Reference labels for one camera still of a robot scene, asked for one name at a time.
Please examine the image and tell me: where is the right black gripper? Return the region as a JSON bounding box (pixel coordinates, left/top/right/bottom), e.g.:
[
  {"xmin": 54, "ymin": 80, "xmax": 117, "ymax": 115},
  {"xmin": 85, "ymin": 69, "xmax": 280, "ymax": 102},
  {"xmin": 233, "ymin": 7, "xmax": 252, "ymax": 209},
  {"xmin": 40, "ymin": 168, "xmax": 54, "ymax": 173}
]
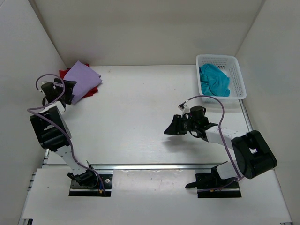
[{"xmin": 165, "ymin": 115, "xmax": 199, "ymax": 135}]

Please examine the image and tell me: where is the red t shirt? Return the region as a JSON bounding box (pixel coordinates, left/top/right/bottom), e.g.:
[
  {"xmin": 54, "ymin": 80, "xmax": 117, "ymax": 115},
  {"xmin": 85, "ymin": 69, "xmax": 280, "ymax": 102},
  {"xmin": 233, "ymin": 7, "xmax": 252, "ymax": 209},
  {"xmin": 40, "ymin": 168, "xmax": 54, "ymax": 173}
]
[{"xmin": 58, "ymin": 62, "xmax": 99, "ymax": 99}]

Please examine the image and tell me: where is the lilac t shirt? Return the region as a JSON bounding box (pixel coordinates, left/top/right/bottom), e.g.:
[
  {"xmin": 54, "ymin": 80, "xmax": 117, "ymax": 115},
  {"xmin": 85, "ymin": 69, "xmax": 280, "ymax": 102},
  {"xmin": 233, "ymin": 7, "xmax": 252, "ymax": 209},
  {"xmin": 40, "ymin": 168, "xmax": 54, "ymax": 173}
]
[{"xmin": 63, "ymin": 60, "xmax": 104, "ymax": 105}]

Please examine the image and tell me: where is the teal cloth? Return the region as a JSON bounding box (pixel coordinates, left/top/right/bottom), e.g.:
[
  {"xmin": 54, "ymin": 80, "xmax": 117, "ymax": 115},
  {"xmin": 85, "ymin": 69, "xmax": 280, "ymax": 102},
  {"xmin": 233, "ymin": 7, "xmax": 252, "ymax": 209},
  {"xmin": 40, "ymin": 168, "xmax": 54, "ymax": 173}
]
[{"xmin": 199, "ymin": 64, "xmax": 230, "ymax": 97}]

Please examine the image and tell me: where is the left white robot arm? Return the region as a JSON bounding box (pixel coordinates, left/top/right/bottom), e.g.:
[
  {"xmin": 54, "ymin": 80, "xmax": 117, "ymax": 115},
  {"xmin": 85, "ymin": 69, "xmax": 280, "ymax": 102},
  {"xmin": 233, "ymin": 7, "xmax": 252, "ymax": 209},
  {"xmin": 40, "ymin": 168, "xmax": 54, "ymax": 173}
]
[{"xmin": 27, "ymin": 74, "xmax": 100, "ymax": 188}]

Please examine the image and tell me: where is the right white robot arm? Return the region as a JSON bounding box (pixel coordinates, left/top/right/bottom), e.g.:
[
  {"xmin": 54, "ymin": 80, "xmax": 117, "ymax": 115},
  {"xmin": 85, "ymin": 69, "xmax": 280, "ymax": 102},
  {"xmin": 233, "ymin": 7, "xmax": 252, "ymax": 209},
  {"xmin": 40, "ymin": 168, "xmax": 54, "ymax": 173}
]
[{"xmin": 164, "ymin": 104, "xmax": 278, "ymax": 191}]

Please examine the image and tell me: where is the white plastic basket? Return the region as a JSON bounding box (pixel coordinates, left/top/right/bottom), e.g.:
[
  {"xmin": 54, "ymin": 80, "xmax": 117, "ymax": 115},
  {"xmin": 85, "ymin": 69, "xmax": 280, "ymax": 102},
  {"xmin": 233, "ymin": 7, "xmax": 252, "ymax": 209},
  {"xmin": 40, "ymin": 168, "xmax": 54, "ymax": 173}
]
[{"xmin": 195, "ymin": 54, "xmax": 247, "ymax": 105}]

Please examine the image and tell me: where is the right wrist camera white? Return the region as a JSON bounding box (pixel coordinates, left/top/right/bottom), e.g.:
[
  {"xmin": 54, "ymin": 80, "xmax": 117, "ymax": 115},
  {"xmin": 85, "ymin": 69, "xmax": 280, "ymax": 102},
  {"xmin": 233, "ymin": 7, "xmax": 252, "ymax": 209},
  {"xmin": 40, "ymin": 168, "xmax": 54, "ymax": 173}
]
[{"xmin": 178, "ymin": 100, "xmax": 190, "ymax": 118}]

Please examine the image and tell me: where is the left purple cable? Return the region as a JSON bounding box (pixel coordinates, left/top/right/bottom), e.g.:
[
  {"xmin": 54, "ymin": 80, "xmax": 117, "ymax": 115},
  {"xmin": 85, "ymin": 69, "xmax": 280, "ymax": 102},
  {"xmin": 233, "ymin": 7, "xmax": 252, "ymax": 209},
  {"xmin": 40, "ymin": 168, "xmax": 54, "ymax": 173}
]
[{"xmin": 27, "ymin": 74, "xmax": 105, "ymax": 193}]

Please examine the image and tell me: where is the purple cable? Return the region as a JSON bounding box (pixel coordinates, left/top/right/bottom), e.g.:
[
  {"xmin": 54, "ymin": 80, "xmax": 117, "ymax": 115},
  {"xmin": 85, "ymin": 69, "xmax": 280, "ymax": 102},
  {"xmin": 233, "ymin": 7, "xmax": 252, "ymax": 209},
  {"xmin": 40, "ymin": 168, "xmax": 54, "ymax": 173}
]
[
  {"xmin": 185, "ymin": 95, "xmax": 244, "ymax": 181},
  {"xmin": 27, "ymin": 74, "xmax": 105, "ymax": 193}
]

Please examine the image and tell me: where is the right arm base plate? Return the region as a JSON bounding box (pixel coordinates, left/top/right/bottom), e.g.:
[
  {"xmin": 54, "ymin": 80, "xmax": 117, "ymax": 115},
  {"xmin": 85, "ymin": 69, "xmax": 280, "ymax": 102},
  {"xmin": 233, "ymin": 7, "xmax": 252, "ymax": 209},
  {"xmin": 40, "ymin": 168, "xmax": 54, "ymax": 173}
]
[{"xmin": 185, "ymin": 173, "xmax": 242, "ymax": 198}]

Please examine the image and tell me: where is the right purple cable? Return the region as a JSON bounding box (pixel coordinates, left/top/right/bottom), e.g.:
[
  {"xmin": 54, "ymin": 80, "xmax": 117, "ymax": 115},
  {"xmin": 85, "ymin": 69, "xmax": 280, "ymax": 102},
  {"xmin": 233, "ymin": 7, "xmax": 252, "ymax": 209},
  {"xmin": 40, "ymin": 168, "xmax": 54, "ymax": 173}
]
[{"xmin": 185, "ymin": 95, "xmax": 244, "ymax": 181}]

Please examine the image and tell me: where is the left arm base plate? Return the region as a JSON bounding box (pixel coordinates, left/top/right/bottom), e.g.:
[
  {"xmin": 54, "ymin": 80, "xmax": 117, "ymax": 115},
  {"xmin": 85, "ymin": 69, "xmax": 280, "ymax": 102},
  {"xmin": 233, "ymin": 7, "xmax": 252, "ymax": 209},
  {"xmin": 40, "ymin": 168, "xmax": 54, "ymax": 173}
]
[{"xmin": 67, "ymin": 170, "xmax": 113, "ymax": 197}]

